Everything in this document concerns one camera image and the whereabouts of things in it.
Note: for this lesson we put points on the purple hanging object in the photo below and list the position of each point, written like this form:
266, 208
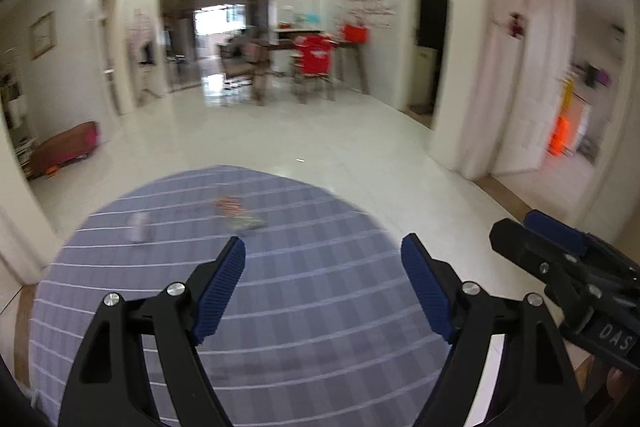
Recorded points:
597, 78

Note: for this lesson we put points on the red chair cover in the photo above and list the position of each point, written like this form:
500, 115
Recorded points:
312, 56

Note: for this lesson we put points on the pale purple wrapper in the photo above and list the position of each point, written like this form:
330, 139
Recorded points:
138, 227

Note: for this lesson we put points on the wooden chair with cover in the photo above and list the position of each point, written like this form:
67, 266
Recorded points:
312, 82

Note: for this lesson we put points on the white door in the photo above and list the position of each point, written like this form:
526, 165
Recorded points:
515, 107

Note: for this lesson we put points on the grey checked tablecloth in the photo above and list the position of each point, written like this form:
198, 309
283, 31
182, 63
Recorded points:
310, 307

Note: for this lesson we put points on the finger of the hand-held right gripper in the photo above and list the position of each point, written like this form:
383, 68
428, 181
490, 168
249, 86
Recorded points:
555, 229
525, 249

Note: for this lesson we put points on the red door decoration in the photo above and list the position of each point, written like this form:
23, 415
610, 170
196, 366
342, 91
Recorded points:
517, 26

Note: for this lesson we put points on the orange object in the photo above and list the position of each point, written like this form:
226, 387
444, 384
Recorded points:
559, 137

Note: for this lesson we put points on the bare wooden dining chair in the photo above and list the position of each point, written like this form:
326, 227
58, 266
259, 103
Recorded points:
235, 67

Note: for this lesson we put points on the framed wall picture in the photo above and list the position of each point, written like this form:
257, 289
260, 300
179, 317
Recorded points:
42, 35

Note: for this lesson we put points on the wooden dining table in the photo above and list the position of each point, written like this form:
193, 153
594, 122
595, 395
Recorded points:
345, 48

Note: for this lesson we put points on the white cabinet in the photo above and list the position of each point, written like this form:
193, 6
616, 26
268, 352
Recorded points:
424, 77

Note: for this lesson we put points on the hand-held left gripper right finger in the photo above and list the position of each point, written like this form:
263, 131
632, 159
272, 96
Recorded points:
425, 287

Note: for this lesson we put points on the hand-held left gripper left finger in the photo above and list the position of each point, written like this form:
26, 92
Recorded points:
220, 287

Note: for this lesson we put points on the red green snack wrapper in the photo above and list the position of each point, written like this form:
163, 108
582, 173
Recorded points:
237, 217

